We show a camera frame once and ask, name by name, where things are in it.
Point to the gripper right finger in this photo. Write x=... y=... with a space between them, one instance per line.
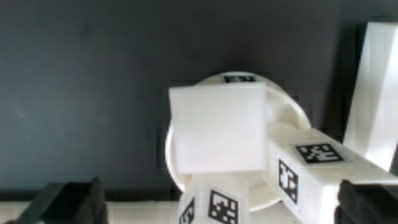
x=369 y=204

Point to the white stool leg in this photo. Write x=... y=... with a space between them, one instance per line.
x=214 y=202
x=312 y=163
x=220 y=121

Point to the white front fence bar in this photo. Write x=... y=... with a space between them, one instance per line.
x=143 y=212

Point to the white fence bar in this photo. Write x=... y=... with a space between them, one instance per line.
x=143 y=212
x=373 y=125

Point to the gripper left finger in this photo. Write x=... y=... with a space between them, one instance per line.
x=69 y=204

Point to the white right fence bar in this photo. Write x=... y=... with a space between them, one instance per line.
x=373 y=125

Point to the white round stool seat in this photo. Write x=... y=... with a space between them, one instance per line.
x=286 y=112

